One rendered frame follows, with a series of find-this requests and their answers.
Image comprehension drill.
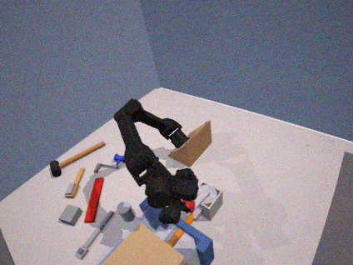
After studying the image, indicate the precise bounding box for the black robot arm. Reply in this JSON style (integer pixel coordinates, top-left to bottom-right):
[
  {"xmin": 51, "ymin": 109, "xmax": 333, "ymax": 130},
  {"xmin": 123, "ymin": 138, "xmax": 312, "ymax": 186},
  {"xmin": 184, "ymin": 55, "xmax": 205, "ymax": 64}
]
[{"xmin": 113, "ymin": 98, "xmax": 199, "ymax": 208}]

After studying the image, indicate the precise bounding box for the grey metal rod with square end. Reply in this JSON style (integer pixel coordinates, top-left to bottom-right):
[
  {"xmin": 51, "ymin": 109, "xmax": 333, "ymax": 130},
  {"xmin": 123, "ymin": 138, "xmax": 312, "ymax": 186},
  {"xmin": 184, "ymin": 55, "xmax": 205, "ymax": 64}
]
[{"xmin": 75, "ymin": 210, "xmax": 114, "ymax": 260}]

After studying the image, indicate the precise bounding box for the grey crank handle with blue knob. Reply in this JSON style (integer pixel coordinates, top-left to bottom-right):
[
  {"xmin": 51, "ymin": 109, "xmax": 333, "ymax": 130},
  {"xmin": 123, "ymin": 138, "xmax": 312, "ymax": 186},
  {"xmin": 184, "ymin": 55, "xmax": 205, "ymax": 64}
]
[{"xmin": 93, "ymin": 154, "xmax": 125, "ymax": 173}]

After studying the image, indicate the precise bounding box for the blue flat bar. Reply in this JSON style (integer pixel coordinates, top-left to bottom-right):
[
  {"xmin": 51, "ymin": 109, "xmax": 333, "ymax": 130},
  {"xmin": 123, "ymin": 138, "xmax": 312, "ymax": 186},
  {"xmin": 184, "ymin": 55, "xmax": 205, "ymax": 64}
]
[{"xmin": 177, "ymin": 218, "xmax": 214, "ymax": 263}]

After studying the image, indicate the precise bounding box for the black-headed mallet with wooden handle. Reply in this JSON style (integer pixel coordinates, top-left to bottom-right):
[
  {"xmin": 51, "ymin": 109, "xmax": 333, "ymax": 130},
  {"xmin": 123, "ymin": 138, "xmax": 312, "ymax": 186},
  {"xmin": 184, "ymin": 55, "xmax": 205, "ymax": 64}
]
[{"xmin": 50, "ymin": 141, "xmax": 106, "ymax": 178}]

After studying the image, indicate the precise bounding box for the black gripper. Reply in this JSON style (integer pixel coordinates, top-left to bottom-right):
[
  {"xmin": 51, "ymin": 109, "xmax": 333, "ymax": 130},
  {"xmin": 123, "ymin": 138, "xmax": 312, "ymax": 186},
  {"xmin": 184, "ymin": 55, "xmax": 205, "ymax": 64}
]
[{"xmin": 159, "ymin": 168, "xmax": 194, "ymax": 224}]

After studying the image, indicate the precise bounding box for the grey cylinder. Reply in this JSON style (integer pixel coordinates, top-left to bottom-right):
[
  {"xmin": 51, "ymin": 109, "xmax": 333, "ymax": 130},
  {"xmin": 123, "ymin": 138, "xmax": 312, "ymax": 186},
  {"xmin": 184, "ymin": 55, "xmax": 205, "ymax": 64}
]
[{"xmin": 117, "ymin": 202, "xmax": 136, "ymax": 223}]

